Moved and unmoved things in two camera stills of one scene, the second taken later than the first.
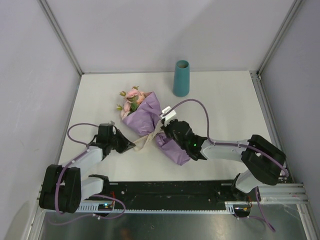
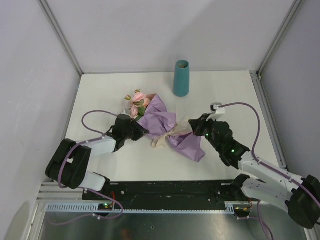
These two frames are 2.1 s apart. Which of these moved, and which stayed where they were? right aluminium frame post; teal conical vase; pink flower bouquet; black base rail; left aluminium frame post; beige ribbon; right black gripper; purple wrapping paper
Moved: pink flower bouquet; right black gripper; purple wrapping paper; beige ribbon
Stayed: right aluminium frame post; left aluminium frame post; black base rail; teal conical vase
